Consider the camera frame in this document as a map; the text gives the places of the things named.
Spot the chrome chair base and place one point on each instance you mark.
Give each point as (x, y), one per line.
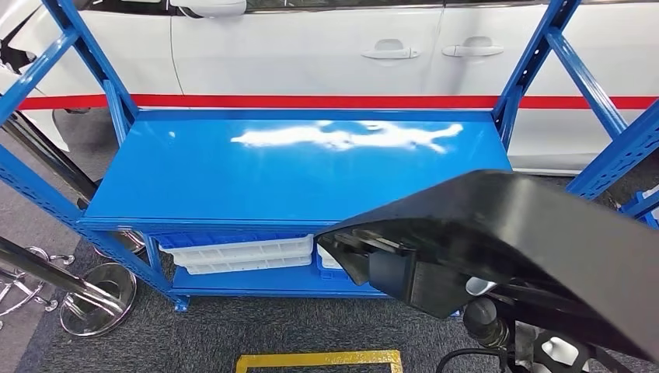
(51, 305)

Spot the black plastic licence plate bracket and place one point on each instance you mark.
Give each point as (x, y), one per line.
(515, 231)

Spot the blue steel shelf rack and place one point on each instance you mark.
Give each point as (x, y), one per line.
(206, 180)

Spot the white car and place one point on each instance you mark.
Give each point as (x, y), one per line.
(309, 51)

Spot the white plastic tray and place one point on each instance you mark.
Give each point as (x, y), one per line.
(247, 266)
(242, 253)
(327, 260)

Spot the red barrier belt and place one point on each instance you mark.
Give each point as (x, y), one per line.
(309, 101)

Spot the blue plastic tray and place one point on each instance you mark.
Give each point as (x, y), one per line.
(329, 274)

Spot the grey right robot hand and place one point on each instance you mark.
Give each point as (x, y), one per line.
(486, 324)

